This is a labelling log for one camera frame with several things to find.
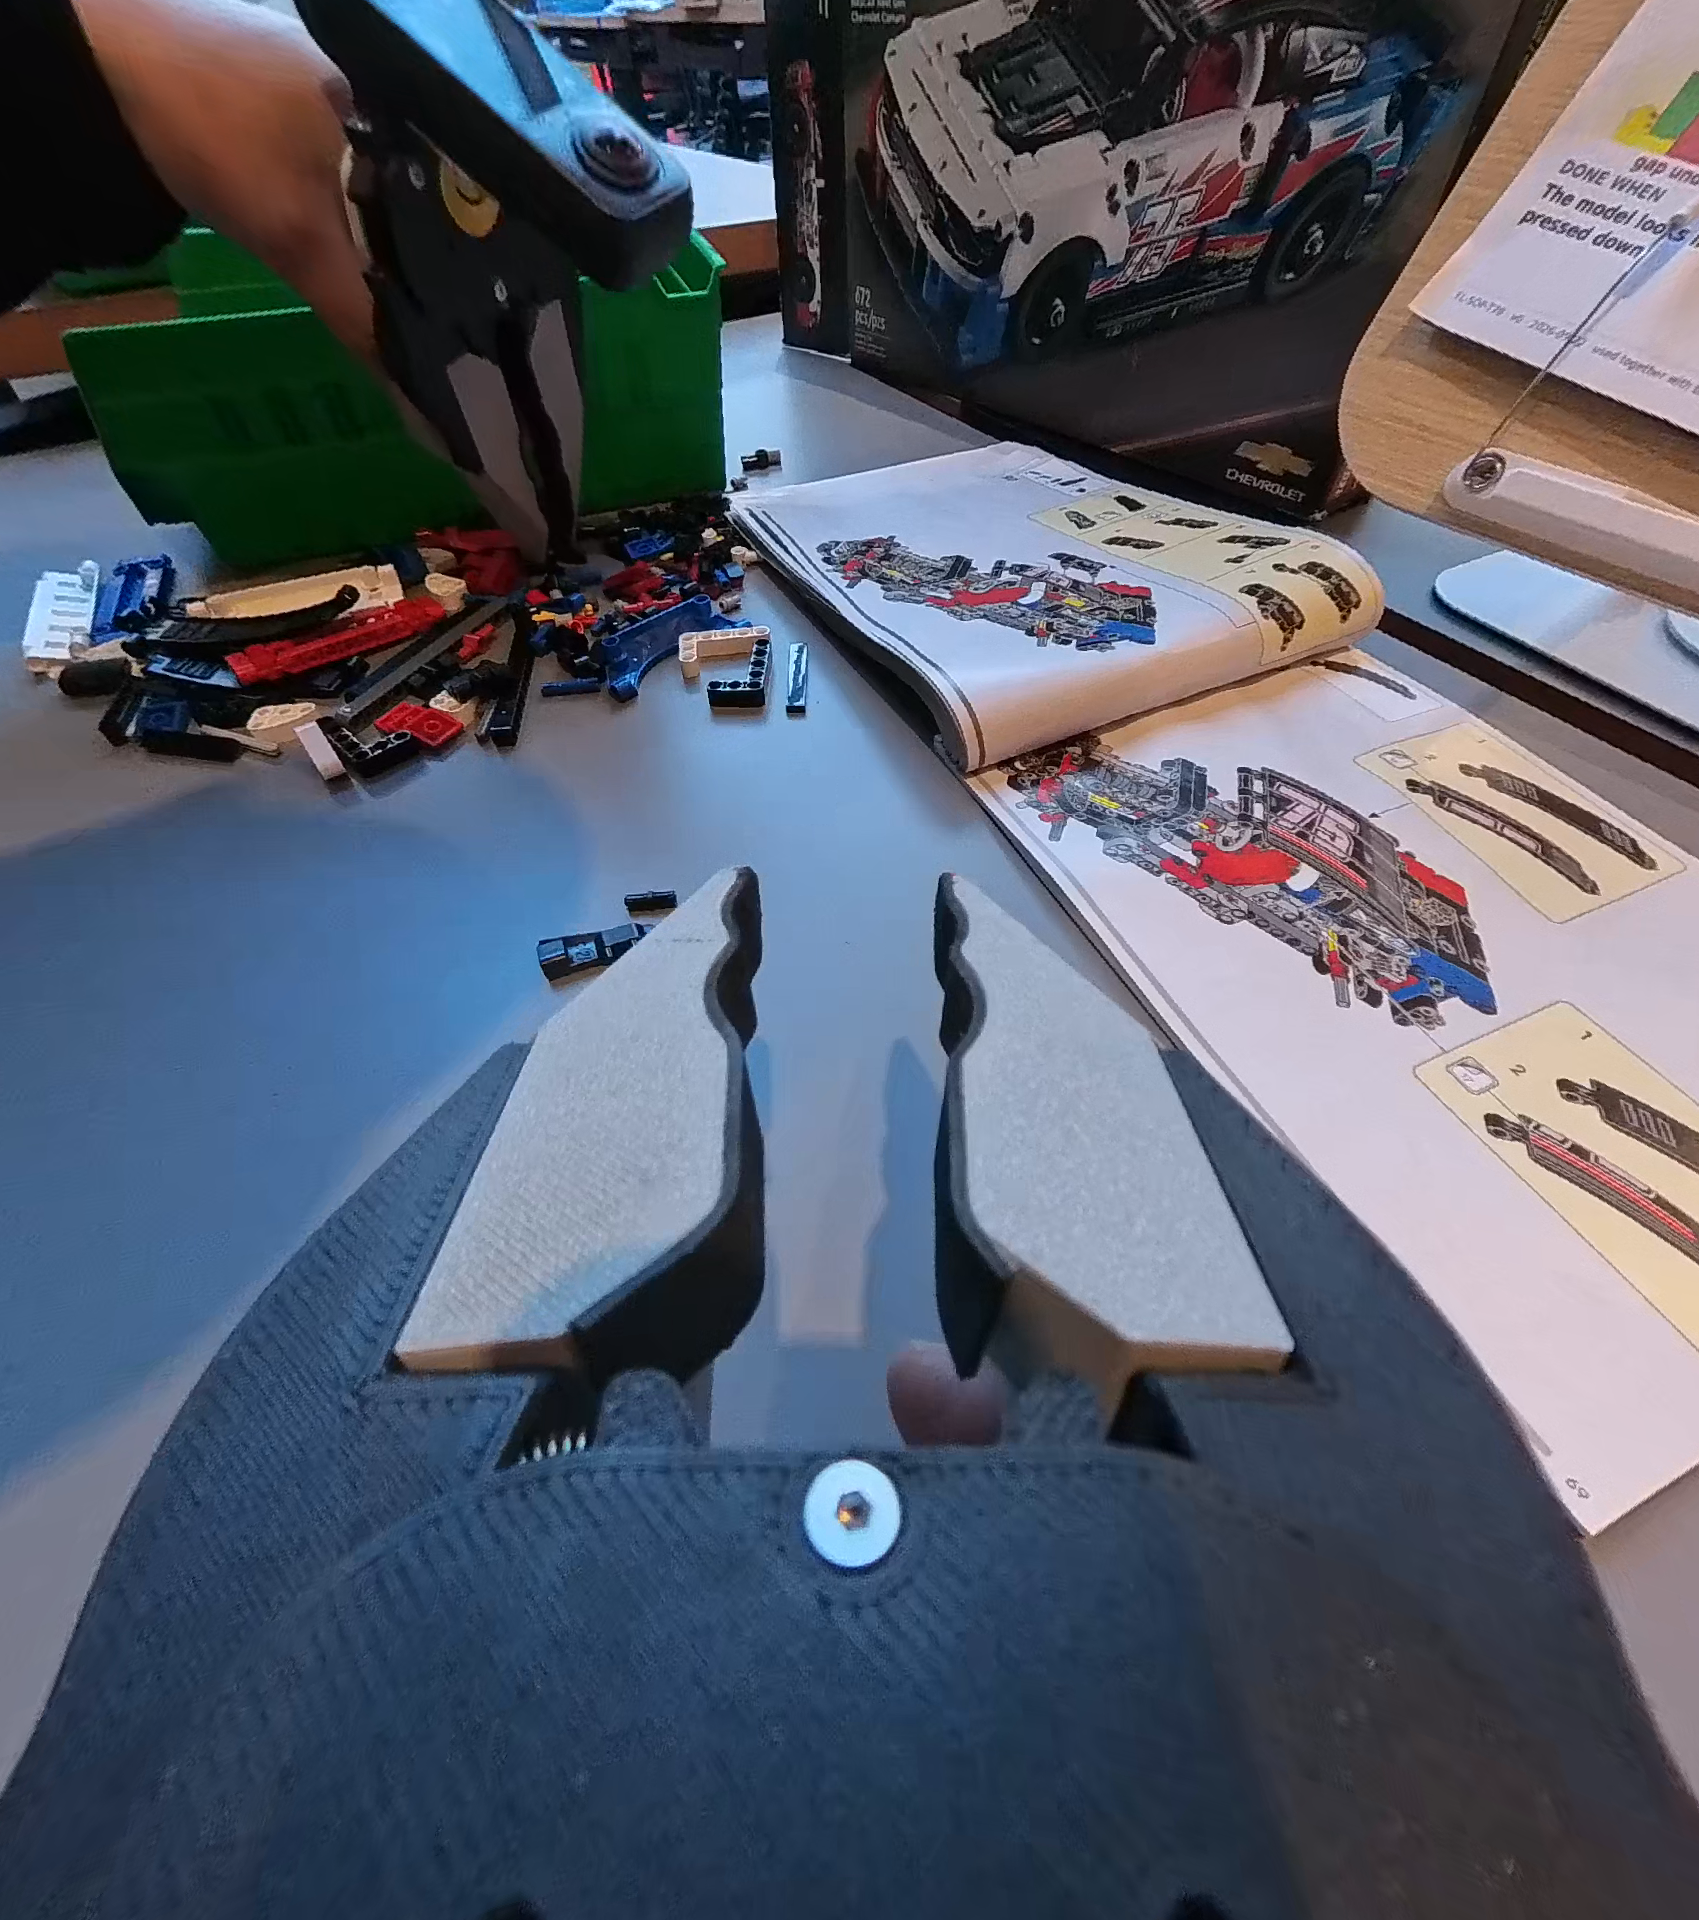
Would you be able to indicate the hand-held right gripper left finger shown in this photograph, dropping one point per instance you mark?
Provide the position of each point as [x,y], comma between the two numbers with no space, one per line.
[578,1185]

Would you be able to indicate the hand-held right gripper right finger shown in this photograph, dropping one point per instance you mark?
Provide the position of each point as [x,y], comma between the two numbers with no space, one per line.
[1120,1185]

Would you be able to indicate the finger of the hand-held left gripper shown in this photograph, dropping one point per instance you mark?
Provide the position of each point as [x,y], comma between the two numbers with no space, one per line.
[562,390]
[491,422]

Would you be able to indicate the black connector block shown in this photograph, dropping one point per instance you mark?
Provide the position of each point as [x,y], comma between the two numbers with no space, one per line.
[584,950]

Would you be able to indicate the pile of toy building bricks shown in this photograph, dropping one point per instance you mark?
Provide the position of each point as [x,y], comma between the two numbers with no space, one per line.
[323,640]

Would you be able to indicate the building instruction booklet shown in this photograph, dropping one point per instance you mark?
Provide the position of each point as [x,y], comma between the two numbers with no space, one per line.
[1032,673]

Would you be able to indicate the grey desk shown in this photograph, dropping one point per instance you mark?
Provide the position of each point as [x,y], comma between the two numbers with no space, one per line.
[263,1080]

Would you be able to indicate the person's left hand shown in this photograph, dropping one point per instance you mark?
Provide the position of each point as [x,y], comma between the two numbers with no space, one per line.
[235,105]

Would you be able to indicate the person's right hand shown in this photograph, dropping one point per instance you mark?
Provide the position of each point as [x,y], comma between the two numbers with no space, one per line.
[946,1402]

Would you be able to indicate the green plastic bin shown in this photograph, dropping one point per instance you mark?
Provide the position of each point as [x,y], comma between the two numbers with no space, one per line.
[263,434]

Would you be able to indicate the blue curved arch panel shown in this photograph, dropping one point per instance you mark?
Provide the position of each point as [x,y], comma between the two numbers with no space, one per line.
[639,650]

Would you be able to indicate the white L-shaped beam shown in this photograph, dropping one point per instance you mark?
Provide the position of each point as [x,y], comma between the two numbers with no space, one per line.
[730,643]

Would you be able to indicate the black L-shaped beam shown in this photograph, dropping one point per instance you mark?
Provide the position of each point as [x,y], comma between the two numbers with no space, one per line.
[759,683]

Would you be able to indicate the black flat strip piece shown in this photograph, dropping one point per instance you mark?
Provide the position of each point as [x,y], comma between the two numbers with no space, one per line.
[797,676]

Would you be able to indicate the black toy car box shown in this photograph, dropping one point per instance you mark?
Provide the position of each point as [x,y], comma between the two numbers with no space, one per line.
[1091,404]

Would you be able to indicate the white ledge bar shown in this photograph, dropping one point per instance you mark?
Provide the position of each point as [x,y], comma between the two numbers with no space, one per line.
[1615,524]

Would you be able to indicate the wooden document board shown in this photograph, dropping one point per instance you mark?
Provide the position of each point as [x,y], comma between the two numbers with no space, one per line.
[1419,404]

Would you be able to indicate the printed paper sheet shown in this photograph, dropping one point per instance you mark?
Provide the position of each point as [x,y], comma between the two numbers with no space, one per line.
[1691,328]

